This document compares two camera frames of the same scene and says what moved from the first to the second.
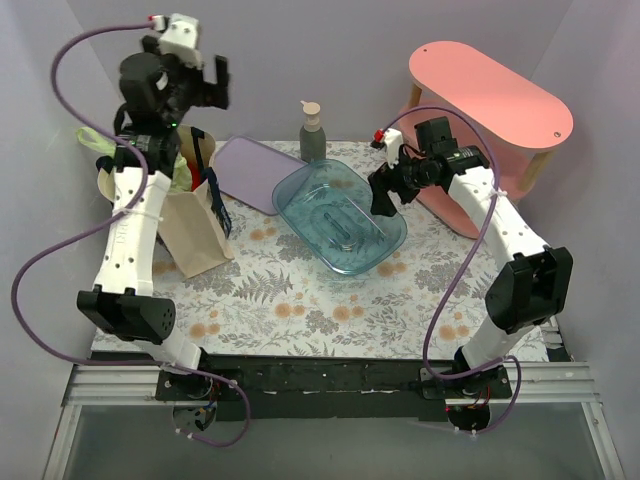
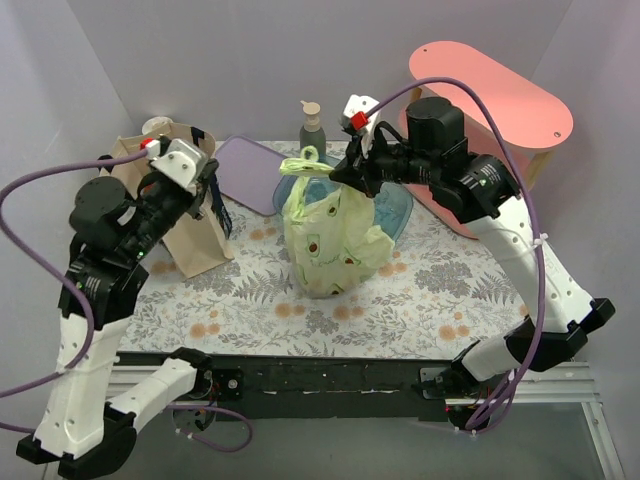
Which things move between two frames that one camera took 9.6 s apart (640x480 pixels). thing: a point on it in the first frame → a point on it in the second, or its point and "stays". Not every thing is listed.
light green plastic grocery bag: (182, 177) → (333, 245)
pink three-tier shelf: (511, 124) stays
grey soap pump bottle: (312, 135) stays
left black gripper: (209, 89) → (201, 189)
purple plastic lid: (248, 172) stays
